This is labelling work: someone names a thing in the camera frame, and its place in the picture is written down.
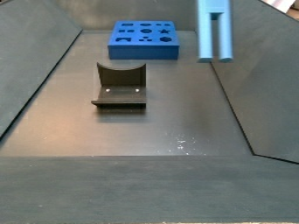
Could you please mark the blue shape-hole fixture block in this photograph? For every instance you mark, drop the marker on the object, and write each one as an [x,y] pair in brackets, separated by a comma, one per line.
[142,40]

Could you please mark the light blue square-circle object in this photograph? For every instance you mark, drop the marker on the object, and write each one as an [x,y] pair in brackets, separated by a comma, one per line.
[213,30]

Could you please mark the black regrasp fixture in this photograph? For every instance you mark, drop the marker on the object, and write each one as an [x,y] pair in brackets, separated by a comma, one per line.
[121,86]

